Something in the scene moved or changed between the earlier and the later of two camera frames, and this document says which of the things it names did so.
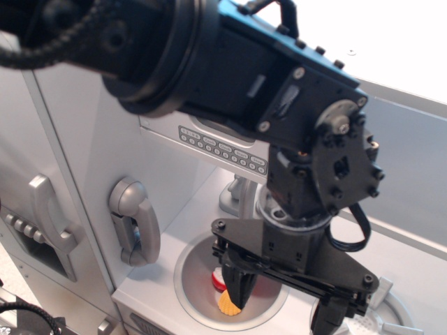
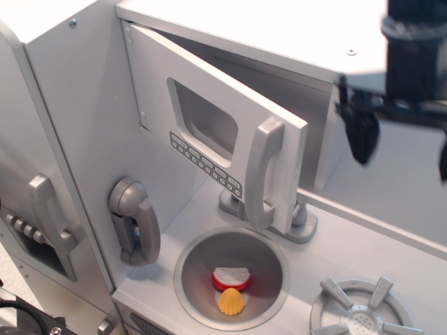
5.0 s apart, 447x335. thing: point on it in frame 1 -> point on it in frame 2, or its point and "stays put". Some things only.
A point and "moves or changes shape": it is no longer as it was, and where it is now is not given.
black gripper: [309, 258] -> [353, 101]
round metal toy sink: [198, 296] stays put
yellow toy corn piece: [226, 306] stays put
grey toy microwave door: [211, 141] moves or changes shape
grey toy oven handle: [105, 327] stays put
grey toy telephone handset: [135, 222] stays put
